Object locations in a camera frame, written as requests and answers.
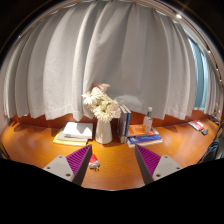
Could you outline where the yellow flat book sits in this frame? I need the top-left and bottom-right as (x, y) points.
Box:
(52, 129), (89, 147)

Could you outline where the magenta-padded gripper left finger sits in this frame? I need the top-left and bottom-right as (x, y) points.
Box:
(43, 143), (93, 186)

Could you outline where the small red booklet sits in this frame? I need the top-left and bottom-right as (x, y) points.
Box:
(188, 119), (206, 132)

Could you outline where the orange flat book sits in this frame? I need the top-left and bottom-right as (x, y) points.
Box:
(128, 123), (158, 138)

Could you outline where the clear plastic bottle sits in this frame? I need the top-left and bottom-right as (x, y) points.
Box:
(142, 106), (154, 133)

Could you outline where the white flower bouquet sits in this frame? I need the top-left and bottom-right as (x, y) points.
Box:
(81, 82), (122, 123)

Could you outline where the dark grey upright book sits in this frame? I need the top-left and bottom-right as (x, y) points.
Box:
(116, 105), (128, 144)

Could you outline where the blue upright book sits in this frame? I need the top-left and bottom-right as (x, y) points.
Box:
(123, 104), (132, 138)

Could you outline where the blue flat book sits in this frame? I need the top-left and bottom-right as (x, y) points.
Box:
(126, 133), (164, 149)

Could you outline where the dark chair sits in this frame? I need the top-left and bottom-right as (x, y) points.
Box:
(199, 131), (224, 164)

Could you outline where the glass window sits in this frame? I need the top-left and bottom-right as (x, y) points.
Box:
(189, 38), (209, 111)

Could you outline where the red and white charger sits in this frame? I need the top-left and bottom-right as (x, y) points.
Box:
(88, 153), (101, 171)

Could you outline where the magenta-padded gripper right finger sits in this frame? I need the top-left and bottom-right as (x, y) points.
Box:
(134, 144), (183, 185)

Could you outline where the white curtain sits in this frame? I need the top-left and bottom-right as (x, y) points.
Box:
(3, 1), (221, 122)

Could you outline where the white ceramic vase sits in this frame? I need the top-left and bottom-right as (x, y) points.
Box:
(95, 118), (114, 145)

